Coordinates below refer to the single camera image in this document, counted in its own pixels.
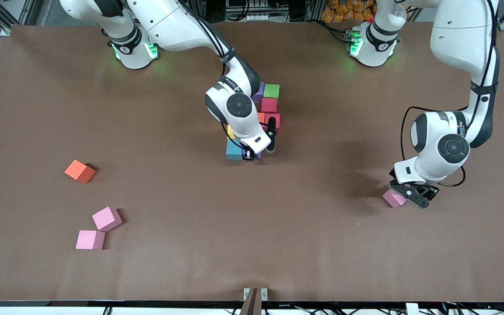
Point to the purple foam block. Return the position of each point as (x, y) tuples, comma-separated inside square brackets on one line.
[(257, 156), (258, 92)]

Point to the blue foam block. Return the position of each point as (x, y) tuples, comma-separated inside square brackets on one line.
[(233, 151)]

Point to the light pink foam block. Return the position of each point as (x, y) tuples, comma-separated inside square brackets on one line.
[(106, 218), (90, 239), (393, 199)]

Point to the yellow foam block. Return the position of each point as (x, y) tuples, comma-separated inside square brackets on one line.
[(230, 132)]

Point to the orange foam block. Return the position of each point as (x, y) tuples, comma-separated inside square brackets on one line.
[(260, 117), (79, 171)]

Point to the dark pink foam block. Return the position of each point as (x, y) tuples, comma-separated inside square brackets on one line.
[(269, 105), (278, 120)]

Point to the green foam block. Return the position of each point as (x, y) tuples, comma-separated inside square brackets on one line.
[(271, 91)]

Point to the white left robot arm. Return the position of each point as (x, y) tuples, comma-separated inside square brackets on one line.
[(453, 148)]

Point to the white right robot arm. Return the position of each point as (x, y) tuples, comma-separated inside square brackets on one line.
[(239, 105)]

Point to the small white box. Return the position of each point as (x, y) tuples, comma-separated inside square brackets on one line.
[(411, 309)]

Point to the small white power strip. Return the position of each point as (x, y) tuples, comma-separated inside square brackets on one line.
[(260, 17)]

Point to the brown wooden strut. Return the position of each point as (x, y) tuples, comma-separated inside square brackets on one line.
[(252, 306)]

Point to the bag of orange fruit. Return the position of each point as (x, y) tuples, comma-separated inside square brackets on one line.
[(344, 11)]

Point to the metal table edge bracket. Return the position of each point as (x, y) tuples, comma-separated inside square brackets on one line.
[(246, 294)]

